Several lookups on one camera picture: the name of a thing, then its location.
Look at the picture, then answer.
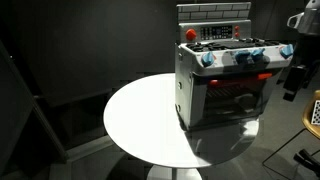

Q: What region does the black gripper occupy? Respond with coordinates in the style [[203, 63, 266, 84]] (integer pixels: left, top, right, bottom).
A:
[[283, 65, 308, 102]]

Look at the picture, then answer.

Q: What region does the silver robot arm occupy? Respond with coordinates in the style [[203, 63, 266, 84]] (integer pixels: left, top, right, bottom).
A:
[[280, 0, 320, 101]]

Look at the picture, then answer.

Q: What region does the grey toy stove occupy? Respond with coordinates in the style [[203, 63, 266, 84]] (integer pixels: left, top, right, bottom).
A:
[[175, 2, 291, 130]]

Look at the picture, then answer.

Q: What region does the left blue stove knob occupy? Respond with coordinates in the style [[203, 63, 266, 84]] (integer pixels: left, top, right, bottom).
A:
[[201, 52, 214, 67]]

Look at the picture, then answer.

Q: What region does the yellow chair with checkerboard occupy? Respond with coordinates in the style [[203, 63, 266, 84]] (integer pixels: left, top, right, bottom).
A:
[[262, 89, 320, 177]]

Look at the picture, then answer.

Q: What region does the black clamp on floor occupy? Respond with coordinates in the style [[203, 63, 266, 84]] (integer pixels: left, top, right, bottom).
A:
[[293, 149, 320, 178]]

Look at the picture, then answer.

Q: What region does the round white table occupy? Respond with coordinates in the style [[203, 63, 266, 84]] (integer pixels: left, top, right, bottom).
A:
[[103, 73, 259, 180]]

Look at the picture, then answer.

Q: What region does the orange oven door handle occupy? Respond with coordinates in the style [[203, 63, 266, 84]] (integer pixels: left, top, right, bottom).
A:
[[208, 73, 273, 87]]

